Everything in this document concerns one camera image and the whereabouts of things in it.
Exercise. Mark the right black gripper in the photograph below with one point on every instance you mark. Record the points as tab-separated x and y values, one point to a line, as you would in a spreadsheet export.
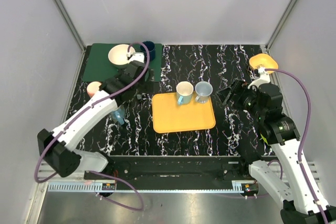
239	87

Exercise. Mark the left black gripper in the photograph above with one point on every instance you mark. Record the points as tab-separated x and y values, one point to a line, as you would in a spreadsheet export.
143	85

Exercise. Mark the white footed mug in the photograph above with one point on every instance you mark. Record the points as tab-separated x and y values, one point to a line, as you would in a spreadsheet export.
203	91

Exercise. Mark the beige mug blue inside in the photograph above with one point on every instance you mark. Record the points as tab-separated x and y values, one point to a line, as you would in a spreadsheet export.
118	115

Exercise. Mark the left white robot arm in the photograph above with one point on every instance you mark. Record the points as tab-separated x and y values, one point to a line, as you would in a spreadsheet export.
58	146

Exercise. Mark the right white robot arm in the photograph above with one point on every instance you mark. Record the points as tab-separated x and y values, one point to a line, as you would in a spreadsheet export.
300	199

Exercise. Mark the dark blue mug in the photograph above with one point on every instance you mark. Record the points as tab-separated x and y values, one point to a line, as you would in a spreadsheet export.
151	48

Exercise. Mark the pink mug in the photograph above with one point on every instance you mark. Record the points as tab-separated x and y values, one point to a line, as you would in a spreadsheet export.
92	88

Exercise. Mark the cream bowl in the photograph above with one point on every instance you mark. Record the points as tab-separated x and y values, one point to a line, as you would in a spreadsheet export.
119	55

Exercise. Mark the dark green mat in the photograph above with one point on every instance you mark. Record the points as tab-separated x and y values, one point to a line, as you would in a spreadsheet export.
99	68

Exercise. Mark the orange square dish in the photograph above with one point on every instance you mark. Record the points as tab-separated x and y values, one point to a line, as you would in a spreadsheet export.
262	60

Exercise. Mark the orange rectangular tray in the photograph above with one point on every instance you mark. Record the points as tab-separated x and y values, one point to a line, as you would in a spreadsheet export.
169	117

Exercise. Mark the lime green plate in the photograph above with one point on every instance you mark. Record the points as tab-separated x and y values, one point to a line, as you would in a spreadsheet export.
264	139

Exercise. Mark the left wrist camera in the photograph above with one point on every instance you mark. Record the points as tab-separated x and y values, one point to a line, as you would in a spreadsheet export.
135	56

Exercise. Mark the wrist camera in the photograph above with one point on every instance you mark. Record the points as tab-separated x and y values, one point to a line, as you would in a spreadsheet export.
135	56
263	78

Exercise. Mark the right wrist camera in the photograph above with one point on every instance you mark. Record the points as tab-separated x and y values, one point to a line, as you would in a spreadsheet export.
263	78

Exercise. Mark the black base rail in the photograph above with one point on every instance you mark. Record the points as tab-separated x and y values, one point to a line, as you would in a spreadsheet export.
219	167

